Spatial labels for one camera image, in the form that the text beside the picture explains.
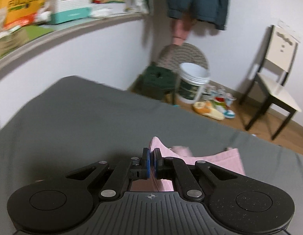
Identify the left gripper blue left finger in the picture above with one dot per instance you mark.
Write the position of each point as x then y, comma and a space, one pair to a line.
146, 163

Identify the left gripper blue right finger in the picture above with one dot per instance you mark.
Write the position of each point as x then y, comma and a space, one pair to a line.
158, 163

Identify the pink ribbed garment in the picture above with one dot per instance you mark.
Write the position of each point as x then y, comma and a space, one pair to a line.
229, 159

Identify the yellow slipper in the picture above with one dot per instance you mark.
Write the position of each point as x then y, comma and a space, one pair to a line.
205, 108

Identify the dark green stool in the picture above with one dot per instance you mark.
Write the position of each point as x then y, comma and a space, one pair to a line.
156, 82

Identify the grey bed sheet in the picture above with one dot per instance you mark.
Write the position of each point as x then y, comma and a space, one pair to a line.
76, 122

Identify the white plastic bucket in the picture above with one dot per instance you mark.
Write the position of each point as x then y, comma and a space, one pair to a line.
191, 81

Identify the woven round basket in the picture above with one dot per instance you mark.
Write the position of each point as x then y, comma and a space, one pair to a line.
172, 56

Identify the pink hanging garment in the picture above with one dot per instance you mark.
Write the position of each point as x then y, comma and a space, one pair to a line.
180, 28

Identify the cream and black chair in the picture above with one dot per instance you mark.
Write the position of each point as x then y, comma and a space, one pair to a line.
271, 76

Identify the dark teal hanging coat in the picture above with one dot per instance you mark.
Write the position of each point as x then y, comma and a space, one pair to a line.
211, 11

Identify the white teal box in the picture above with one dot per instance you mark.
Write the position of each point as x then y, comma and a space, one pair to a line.
68, 10

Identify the yellow cardboard box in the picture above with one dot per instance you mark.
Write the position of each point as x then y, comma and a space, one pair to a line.
16, 9

